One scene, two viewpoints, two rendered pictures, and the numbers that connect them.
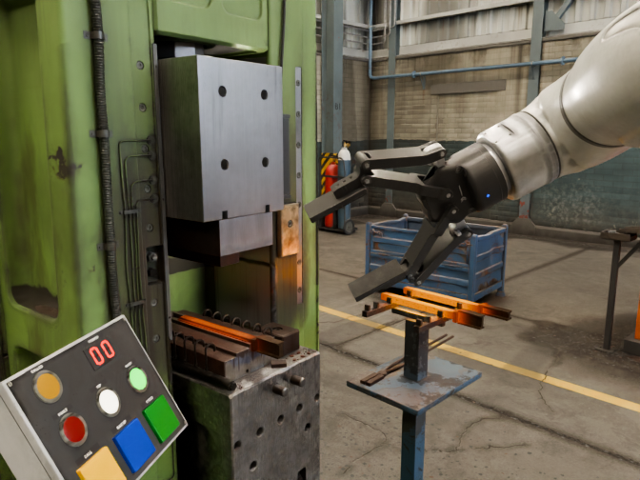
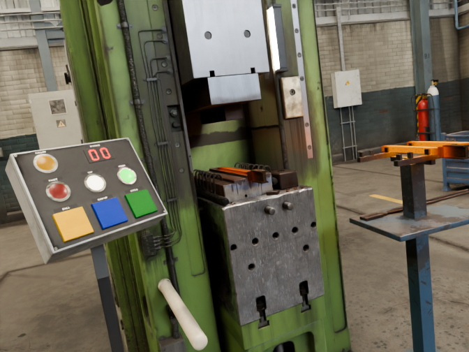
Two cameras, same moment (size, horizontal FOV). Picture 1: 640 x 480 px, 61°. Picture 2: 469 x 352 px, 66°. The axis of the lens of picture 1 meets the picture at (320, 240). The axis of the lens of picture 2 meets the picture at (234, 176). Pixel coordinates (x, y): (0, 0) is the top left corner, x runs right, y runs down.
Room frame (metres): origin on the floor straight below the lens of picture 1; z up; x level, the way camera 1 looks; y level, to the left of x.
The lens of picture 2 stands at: (0.28, -0.43, 1.20)
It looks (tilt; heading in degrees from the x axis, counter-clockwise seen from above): 8 degrees down; 30
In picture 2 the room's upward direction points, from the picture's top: 8 degrees counter-clockwise
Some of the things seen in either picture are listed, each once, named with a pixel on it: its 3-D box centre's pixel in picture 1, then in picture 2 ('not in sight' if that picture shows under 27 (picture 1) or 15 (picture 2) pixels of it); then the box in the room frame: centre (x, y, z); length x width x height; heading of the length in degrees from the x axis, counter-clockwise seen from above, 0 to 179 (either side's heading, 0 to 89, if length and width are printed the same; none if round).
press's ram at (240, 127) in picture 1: (205, 139); (216, 33); (1.62, 0.34, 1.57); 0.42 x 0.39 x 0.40; 52
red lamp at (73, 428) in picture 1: (73, 429); (58, 191); (0.85, 0.42, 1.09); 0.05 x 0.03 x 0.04; 142
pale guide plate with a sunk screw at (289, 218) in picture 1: (288, 230); (291, 97); (1.79, 0.11, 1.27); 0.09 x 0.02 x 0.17; 142
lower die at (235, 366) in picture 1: (202, 341); (227, 181); (1.59, 0.36, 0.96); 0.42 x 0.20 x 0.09; 52
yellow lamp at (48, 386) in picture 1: (48, 386); (45, 163); (0.86, 0.46, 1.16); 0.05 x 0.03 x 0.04; 142
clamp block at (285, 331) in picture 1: (277, 338); (281, 179); (1.64, 0.13, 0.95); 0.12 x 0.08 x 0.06; 52
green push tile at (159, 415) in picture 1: (160, 419); (140, 204); (1.04, 0.33, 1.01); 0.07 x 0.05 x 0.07; 167
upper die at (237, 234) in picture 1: (196, 225); (215, 96); (1.59, 0.36, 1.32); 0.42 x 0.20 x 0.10; 52
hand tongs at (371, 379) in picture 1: (411, 356); (420, 203); (1.96, -0.35, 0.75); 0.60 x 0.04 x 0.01; 139
